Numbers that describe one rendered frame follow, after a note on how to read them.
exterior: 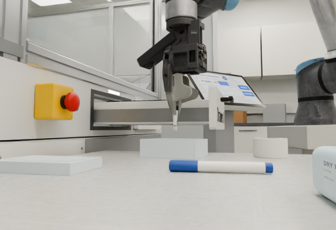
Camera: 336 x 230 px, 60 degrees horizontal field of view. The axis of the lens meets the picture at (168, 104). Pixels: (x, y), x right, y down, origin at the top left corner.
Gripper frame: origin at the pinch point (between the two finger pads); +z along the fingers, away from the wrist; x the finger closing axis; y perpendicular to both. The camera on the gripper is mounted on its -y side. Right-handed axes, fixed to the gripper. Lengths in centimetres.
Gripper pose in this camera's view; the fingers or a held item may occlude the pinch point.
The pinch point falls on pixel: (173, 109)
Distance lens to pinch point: 67.0
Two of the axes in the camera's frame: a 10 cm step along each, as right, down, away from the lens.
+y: 9.1, -0.4, -4.2
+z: 0.0, 10.0, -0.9
